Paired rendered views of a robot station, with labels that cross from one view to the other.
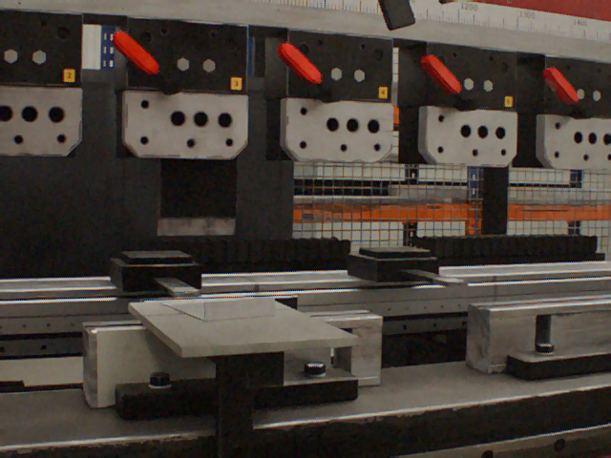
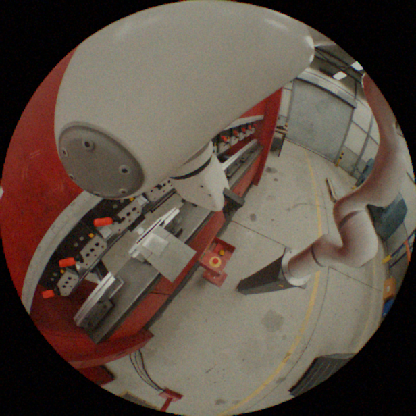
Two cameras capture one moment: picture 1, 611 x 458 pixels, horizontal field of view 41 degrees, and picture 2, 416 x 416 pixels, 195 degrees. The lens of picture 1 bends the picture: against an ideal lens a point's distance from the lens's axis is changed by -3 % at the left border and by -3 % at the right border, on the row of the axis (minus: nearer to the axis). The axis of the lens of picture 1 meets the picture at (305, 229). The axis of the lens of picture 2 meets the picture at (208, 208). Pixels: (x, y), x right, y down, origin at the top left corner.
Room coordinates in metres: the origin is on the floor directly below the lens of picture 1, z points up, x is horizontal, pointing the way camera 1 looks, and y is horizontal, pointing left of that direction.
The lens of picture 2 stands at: (0.62, 0.01, 1.54)
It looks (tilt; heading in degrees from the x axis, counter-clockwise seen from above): 49 degrees down; 326
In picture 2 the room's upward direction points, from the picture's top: straight up
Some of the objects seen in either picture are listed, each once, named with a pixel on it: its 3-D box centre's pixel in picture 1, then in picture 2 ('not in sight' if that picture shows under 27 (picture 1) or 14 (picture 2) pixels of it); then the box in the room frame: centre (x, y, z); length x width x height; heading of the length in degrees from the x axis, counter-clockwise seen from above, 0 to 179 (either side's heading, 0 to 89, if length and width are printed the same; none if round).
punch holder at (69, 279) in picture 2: not in sight; (56, 273); (0.88, 0.53, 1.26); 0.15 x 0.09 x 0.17; 113
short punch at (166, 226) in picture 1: (197, 197); (135, 221); (1.04, 0.14, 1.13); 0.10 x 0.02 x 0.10; 113
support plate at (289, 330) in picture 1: (231, 322); (164, 250); (0.91, 0.08, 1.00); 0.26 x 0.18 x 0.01; 23
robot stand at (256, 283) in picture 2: not in sight; (261, 281); (0.44, -0.40, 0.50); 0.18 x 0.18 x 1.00; 24
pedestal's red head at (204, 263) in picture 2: not in sight; (217, 256); (0.80, -0.18, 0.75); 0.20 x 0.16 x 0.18; 114
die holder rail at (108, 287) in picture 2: not in sight; (94, 303); (0.83, 0.64, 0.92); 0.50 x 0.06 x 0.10; 113
